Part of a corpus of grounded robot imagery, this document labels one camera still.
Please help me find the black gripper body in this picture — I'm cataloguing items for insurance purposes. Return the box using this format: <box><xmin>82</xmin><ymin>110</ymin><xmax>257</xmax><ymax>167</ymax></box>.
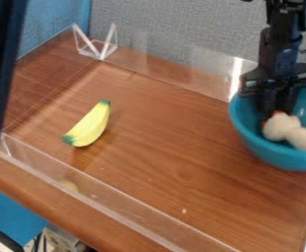
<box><xmin>239</xmin><ymin>28</ymin><xmax>306</xmax><ymax>95</ymax></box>

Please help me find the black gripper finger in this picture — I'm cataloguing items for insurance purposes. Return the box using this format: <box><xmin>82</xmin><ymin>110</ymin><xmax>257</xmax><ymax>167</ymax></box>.
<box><xmin>260</xmin><ymin>90</ymin><xmax>276</xmax><ymax>118</ymax></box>
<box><xmin>285</xmin><ymin>87</ymin><xmax>300</xmax><ymax>114</ymax></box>

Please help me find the blue plastic bowl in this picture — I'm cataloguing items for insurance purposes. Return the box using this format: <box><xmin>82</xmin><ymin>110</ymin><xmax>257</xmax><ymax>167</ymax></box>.
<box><xmin>229</xmin><ymin>88</ymin><xmax>306</xmax><ymax>172</ymax></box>

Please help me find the plush mushroom toy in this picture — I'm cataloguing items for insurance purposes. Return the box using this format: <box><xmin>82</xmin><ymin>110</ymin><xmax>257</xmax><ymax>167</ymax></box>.
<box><xmin>262</xmin><ymin>110</ymin><xmax>306</xmax><ymax>151</ymax></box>

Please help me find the clear acrylic back barrier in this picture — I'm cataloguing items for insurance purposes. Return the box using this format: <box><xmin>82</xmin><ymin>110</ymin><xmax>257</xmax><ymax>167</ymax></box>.
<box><xmin>106</xmin><ymin>47</ymin><xmax>257</xmax><ymax>102</ymax></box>

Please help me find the clear acrylic barrier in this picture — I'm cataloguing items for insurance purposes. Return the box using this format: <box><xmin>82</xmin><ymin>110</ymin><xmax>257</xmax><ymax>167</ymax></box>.
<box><xmin>0</xmin><ymin>134</ymin><xmax>238</xmax><ymax>252</ymax></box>
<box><xmin>106</xmin><ymin>47</ymin><xmax>257</xmax><ymax>102</ymax></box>

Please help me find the yellow toy banana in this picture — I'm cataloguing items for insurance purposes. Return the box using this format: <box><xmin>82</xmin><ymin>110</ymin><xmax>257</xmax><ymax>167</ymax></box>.
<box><xmin>62</xmin><ymin>99</ymin><xmax>111</xmax><ymax>147</ymax></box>

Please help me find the clear acrylic front barrier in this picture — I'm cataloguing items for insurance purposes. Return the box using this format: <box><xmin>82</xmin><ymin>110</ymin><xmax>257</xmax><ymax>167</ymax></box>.
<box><xmin>0</xmin><ymin>134</ymin><xmax>238</xmax><ymax>252</ymax></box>

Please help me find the clear acrylic corner bracket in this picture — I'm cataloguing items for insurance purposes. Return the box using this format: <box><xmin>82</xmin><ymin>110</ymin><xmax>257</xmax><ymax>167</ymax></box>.
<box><xmin>71</xmin><ymin>24</ymin><xmax>118</xmax><ymax>61</ymax></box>

